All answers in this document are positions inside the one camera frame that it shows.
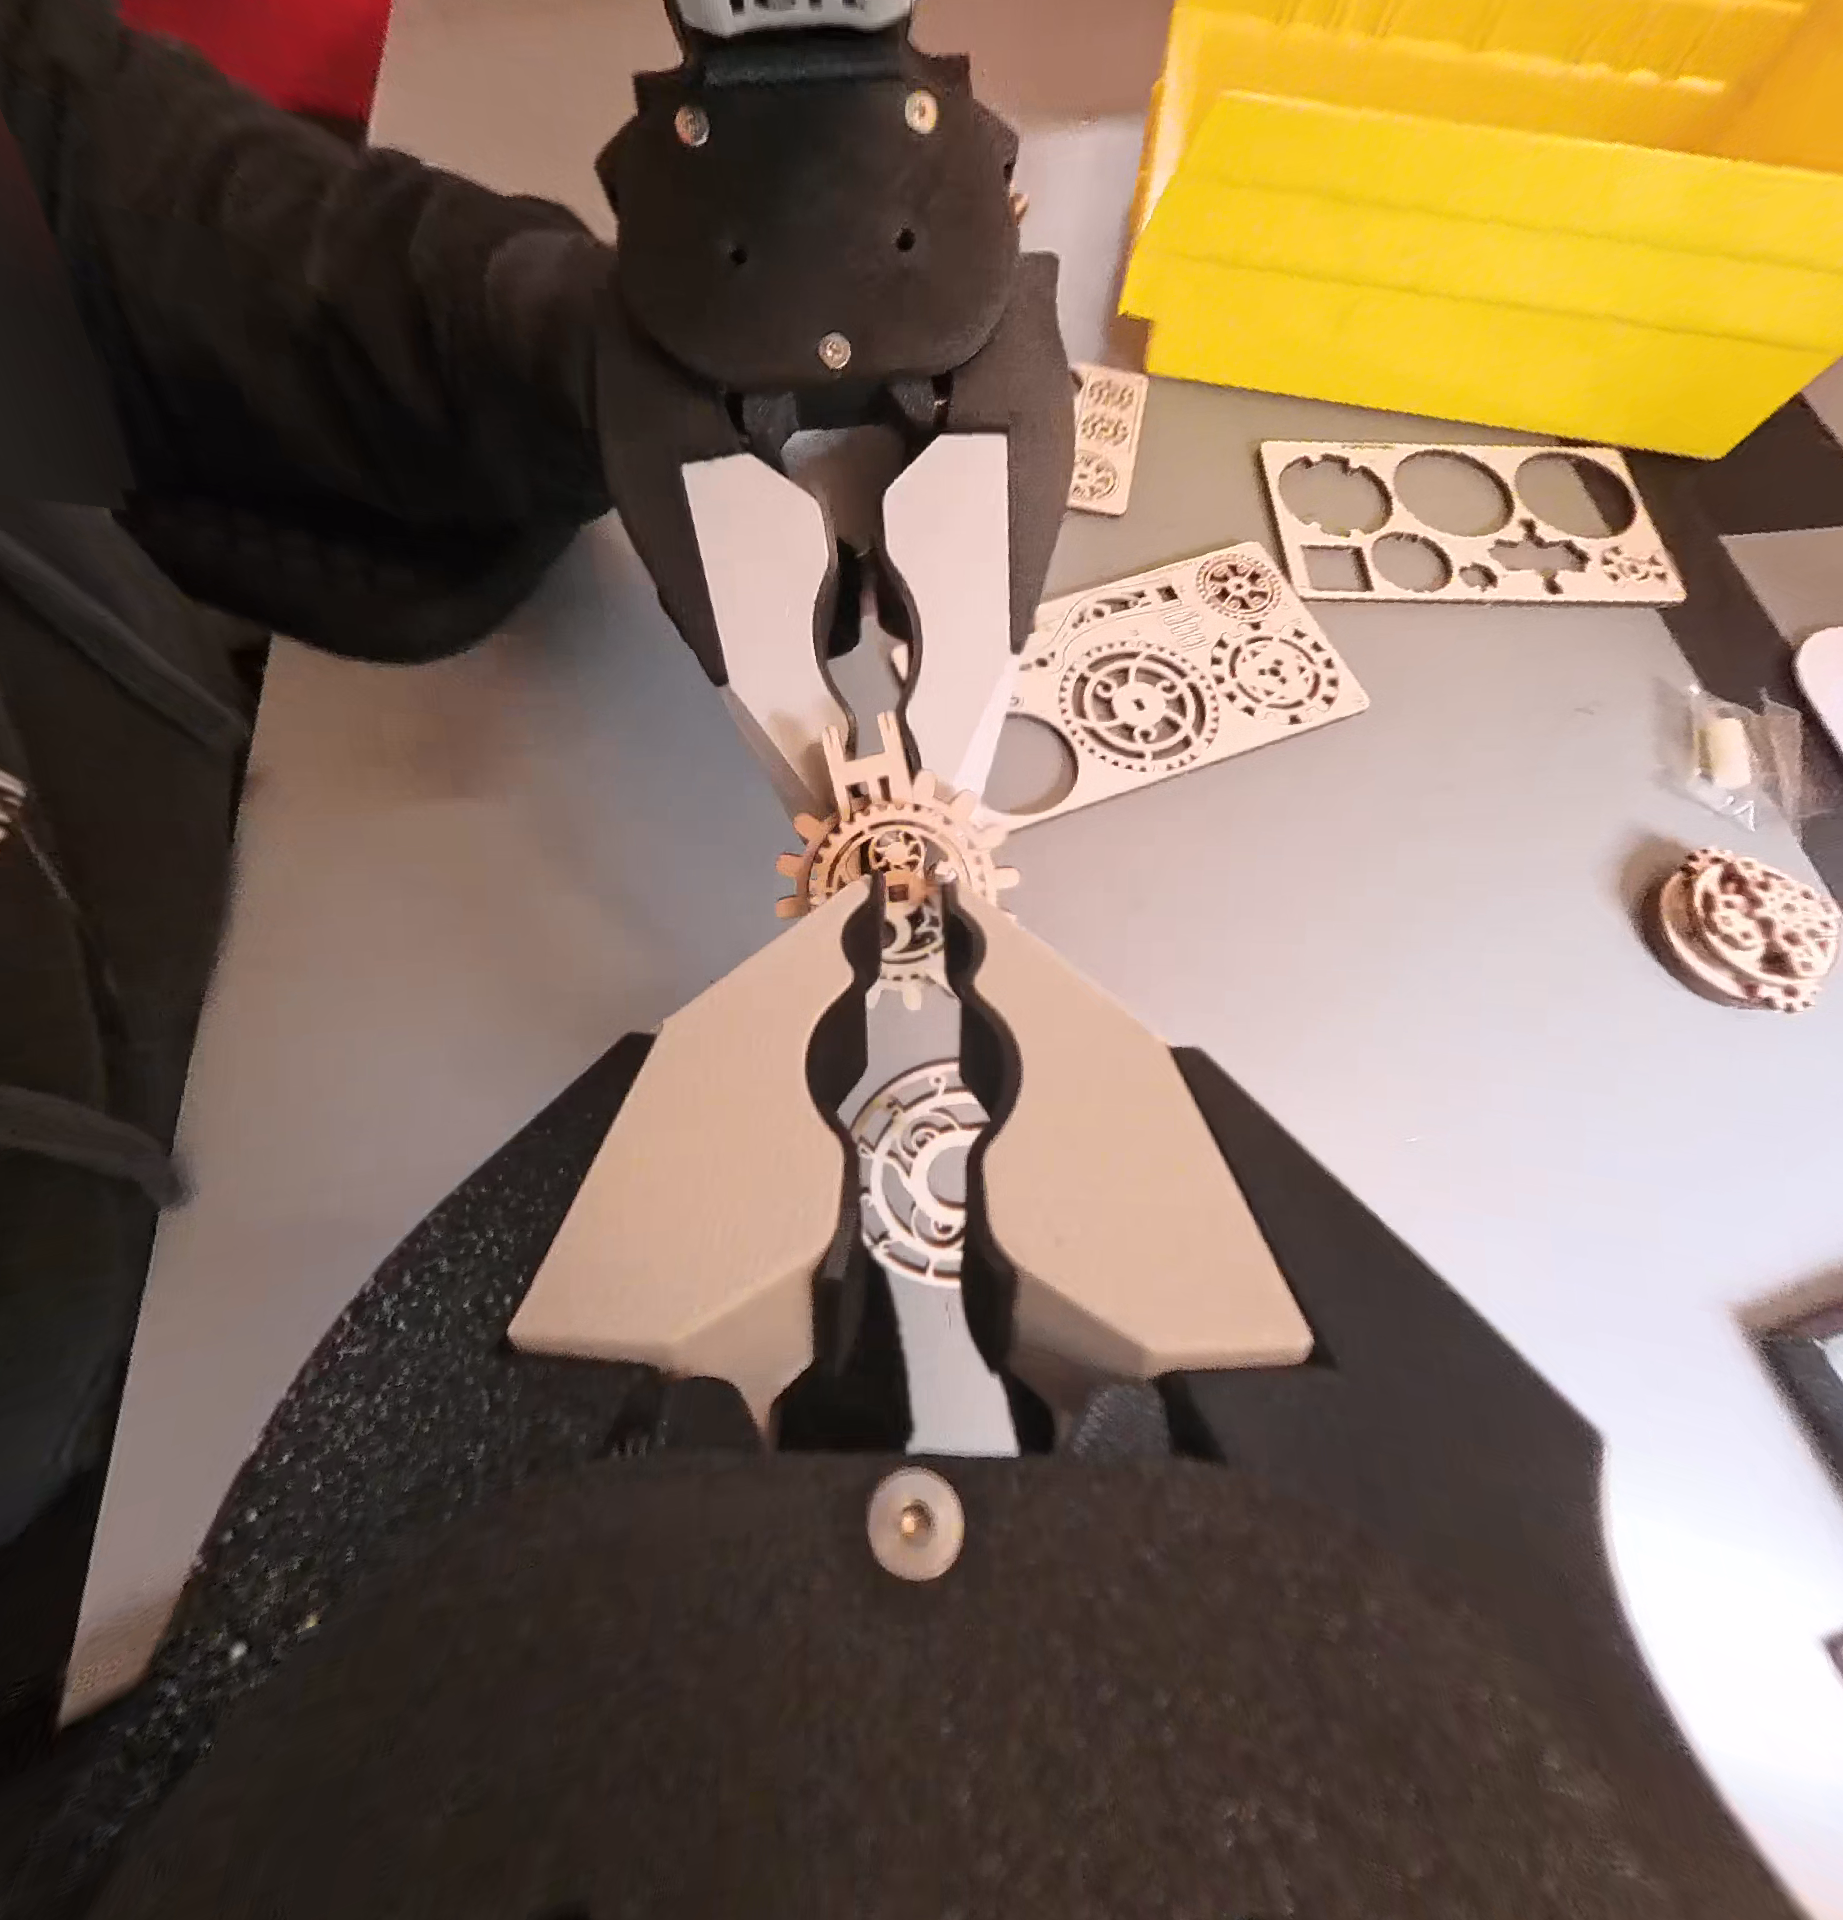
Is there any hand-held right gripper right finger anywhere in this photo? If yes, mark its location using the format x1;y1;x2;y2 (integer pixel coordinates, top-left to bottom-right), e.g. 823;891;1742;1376
936;885;1332;1383

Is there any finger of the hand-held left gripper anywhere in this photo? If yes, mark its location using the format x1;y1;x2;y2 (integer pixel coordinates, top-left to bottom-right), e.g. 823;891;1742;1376
682;452;857;824
879;433;1020;818

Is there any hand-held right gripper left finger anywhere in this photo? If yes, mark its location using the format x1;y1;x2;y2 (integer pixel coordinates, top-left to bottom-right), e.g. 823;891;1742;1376
509;877;885;1434

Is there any large ornate wooden disc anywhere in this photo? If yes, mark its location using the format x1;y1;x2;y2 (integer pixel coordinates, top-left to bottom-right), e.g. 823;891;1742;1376
854;1057;999;1293

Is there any wooden gear assembly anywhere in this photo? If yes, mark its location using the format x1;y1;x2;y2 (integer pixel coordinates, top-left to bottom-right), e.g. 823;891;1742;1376
777;714;1022;920

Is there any small wooden gear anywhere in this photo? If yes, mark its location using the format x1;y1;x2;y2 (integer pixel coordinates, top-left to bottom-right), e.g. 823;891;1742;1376
866;884;956;1020

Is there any person's left forearm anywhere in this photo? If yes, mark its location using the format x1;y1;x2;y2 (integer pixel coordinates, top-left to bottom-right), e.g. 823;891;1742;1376
0;0;624;663

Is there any small wooden puzzle sheet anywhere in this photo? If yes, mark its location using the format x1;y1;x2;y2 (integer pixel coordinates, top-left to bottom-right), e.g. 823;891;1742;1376
1064;365;1152;516

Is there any wooden puzzle sheet with gears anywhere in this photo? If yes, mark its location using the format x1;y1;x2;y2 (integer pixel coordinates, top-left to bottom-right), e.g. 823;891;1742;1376
989;542;1373;825

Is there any wooden puzzle sheet with holes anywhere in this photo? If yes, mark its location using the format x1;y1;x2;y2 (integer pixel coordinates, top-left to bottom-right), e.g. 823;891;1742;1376
1259;438;1689;606

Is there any yellow plastic bin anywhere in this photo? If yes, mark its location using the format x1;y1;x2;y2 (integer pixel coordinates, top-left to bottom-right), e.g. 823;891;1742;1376
1119;0;1843;458

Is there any red object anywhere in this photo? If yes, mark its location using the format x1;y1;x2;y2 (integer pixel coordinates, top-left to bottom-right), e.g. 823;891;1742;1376
118;0;399;122

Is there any round assembled wooden gearbox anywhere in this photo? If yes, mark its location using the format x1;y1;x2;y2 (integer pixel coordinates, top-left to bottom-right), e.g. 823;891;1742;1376
1638;845;1843;1013

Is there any person's black hoodie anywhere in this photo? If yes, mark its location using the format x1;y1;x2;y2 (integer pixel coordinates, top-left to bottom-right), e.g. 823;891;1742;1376
0;496;263;1772

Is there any black puzzle box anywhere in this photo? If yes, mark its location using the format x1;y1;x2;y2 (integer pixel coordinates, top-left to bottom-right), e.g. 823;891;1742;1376
1747;1282;1843;1523

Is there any clear plastic parts bag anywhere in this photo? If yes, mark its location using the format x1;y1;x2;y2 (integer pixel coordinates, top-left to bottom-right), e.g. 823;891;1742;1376
1657;676;1808;827

